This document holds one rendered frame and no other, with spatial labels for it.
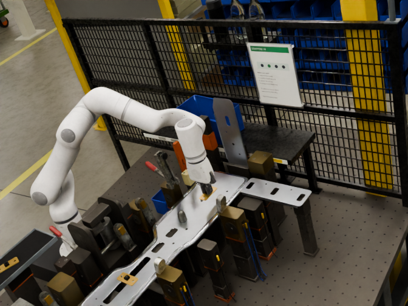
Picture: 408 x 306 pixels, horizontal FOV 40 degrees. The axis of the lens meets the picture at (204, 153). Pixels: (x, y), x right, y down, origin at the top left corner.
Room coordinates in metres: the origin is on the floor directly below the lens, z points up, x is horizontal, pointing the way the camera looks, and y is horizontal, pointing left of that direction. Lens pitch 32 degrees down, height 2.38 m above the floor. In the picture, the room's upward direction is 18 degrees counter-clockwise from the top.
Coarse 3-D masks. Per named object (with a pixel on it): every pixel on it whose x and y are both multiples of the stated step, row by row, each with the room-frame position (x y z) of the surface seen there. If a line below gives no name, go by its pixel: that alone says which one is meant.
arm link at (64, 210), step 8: (72, 176) 2.15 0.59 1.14; (64, 184) 2.08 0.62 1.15; (72, 184) 2.13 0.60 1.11; (64, 192) 2.11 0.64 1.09; (72, 192) 2.11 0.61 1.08; (56, 200) 2.10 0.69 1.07; (64, 200) 2.09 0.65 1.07; (72, 200) 2.08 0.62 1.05; (56, 208) 2.06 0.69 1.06; (64, 208) 2.05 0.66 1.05; (72, 208) 2.06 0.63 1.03; (56, 216) 2.04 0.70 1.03; (64, 216) 2.04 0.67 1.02; (72, 216) 2.05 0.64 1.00
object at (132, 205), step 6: (132, 204) 1.89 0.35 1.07; (132, 210) 1.86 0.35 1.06; (138, 210) 1.84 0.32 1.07; (138, 216) 1.85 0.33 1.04; (138, 222) 1.86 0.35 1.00; (144, 222) 1.84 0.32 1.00; (138, 228) 1.87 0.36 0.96; (144, 228) 1.84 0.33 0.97; (150, 228) 1.84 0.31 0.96; (144, 234) 1.86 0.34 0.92; (150, 234) 1.85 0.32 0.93; (144, 240) 1.88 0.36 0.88; (150, 240) 1.85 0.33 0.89
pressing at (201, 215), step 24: (192, 192) 1.94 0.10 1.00; (216, 192) 1.89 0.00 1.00; (168, 216) 1.83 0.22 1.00; (192, 216) 1.78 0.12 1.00; (216, 216) 1.74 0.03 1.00; (168, 240) 1.68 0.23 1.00; (192, 240) 1.64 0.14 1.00; (168, 264) 1.56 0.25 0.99; (96, 288) 1.54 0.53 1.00; (144, 288) 1.47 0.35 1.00
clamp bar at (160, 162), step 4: (160, 152) 1.99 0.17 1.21; (164, 152) 1.97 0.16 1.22; (156, 156) 1.97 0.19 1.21; (160, 156) 1.96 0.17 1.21; (164, 156) 1.95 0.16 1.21; (156, 160) 1.97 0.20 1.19; (160, 160) 1.96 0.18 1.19; (164, 160) 1.98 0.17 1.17; (160, 164) 1.96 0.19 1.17; (164, 164) 1.98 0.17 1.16; (168, 164) 1.98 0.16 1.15; (160, 168) 1.97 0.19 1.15; (164, 168) 1.96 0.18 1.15; (168, 168) 1.98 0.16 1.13; (164, 172) 1.96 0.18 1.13; (168, 172) 1.97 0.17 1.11; (172, 172) 1.97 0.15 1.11; (164, 176) 1.97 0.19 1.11; (168, 176) 1.96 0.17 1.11; (172, 176) 1.97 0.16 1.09; (168, 180) 1.95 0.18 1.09; (176, 180) 1.97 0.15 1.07
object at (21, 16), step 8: (8, 0) 8.59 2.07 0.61; (16, 0) 8.57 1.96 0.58; (16, 8) 8.53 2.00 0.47; (24, 8) 8.62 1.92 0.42; (16, 16) 8.58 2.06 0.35; (24, 16) 8.58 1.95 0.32; (24, 24) 8.53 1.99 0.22; (32, 24) 8.63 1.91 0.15; (24, 32) 8.57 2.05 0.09; (32, 32) 8.59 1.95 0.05; (40, 32) 8.57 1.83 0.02; (16, 40) 8.59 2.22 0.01; (24, 40) 8.46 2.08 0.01
